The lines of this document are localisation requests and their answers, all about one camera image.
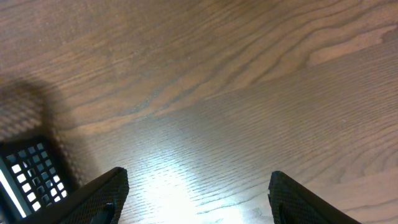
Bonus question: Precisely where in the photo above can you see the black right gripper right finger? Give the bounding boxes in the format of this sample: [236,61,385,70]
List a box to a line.
[268,170,360,224]

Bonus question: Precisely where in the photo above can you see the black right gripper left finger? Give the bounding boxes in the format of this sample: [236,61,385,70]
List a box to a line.
[19,167,129,224]

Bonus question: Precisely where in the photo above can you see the dark green plastic basket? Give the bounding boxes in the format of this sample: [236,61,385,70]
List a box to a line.
[1,135,78,223]

